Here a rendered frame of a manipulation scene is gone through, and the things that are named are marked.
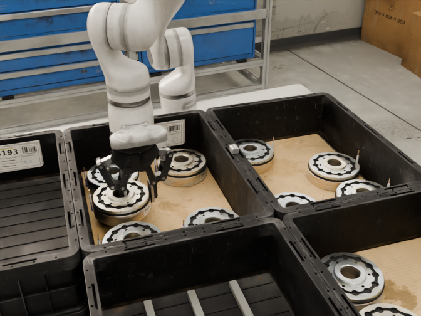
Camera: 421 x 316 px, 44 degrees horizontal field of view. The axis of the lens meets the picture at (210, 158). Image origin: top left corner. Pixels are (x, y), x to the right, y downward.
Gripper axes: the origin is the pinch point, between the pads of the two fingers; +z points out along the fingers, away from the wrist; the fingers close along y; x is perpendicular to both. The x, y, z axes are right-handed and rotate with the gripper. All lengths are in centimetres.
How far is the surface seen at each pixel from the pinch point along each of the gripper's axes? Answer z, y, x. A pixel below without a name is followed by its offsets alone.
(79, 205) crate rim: -5.7, 10.7, 8.2
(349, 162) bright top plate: 1.2, -43.7, 0.9
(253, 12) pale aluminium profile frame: 28, -105, -195
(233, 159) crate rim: -5.7, -17.5, 2.8
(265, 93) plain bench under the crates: 18, -57, -70
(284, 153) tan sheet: 4.5, -35.0, -11.3
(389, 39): 79, -249, -257
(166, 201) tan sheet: 4.4, -5.7, -2.1
